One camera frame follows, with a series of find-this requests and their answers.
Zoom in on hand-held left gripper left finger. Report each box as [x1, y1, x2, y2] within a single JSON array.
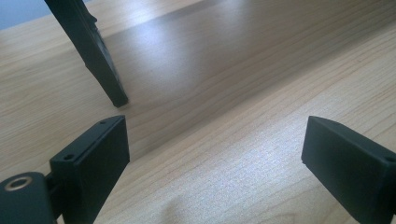
[[49, 115, 131, 224]]

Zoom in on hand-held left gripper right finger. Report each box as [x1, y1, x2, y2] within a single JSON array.
[[301, 115, 396, 224]]

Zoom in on black low shelf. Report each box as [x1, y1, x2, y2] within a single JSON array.
[[44, 0, 130, 108]]

